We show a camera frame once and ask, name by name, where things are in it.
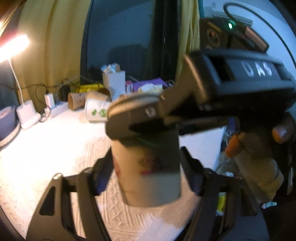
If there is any brown floral paper cup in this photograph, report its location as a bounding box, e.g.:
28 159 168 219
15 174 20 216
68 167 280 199
111 130 181 207

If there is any brown cup with sketch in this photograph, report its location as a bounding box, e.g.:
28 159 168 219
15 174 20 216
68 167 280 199
85 90 111 102

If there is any rear brown paper cup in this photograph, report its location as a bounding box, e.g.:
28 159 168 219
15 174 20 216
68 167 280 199
97 88 111 97

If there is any white green-print paper cup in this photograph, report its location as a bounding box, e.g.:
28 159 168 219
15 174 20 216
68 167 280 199
84 98 111 122

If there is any brown cup with stickers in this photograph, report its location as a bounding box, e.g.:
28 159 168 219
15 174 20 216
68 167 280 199
68 92 86 110

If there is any right hand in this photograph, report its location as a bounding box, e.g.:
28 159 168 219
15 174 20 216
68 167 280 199
225 115 295 203

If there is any yellow tissue pack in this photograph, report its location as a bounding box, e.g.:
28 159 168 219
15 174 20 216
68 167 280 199
137 83 164 94

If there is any white lattice basket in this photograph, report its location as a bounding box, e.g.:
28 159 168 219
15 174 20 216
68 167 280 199
102 71 126 100

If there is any purple cloth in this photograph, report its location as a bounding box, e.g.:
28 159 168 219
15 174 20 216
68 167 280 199
133 78 169 92

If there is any yellow bag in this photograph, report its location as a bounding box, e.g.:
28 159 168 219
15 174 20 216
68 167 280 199
76 83 105 93

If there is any yellow curtain right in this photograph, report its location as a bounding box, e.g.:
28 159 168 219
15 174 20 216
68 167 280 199
175 0 200 81

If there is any yellow curtain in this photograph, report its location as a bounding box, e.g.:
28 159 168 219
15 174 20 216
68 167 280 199
175 0 200 81
13 1 91 111

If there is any black power adapter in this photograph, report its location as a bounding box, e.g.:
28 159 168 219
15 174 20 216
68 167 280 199
59 85 71 102

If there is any white textured table cloth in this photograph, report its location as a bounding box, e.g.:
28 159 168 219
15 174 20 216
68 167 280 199
0 108 226 241

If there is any white power strip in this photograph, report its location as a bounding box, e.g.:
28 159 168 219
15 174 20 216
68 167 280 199
44 101 69 118

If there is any white charger plug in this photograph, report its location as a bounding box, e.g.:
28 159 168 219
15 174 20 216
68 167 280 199
45 93 55 109

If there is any white plate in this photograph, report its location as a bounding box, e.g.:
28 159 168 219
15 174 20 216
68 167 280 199
0 125 21 150

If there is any purple bowl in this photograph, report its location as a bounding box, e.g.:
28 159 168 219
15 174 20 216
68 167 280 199
0 105 16 140

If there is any yellow curtain left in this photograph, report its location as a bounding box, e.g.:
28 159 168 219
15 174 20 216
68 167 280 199
13 1 91 111

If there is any white desk lamp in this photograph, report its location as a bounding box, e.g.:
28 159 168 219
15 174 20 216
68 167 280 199
0 34 42 130

